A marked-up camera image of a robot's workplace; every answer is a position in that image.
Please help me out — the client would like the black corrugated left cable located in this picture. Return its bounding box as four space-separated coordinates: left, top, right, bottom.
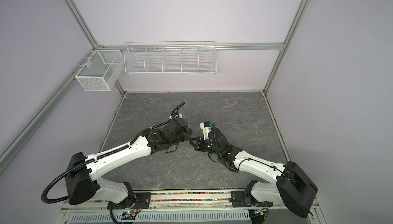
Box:
41 101 185 205

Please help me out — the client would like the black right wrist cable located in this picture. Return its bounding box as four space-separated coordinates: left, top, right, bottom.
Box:
207 124 286 175

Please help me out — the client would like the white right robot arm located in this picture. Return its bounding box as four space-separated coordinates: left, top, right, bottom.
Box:
189 124 318 218

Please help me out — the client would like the white mesh box basket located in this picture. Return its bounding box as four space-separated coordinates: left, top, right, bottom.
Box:
75 50 124 91

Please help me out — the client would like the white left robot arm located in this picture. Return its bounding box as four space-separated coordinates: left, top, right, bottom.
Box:
65 117 192 209

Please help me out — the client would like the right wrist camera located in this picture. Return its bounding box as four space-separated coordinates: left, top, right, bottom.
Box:
200 121 212 140

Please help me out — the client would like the white wire shelf basket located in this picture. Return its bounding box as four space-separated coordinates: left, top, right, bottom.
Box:
124 41 217 75

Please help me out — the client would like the white slotted cable duct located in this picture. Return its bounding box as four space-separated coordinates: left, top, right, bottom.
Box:
69 210 251 224

